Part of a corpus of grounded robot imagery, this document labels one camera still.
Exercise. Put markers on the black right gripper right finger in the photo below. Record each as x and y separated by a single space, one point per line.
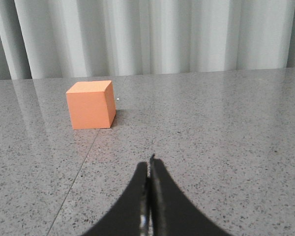
172 212

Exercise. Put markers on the orange foam cube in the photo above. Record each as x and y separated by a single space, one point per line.
91 104

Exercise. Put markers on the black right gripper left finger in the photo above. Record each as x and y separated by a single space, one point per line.
129 215

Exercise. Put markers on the pale grey-green curtain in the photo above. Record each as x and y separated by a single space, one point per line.
81 38

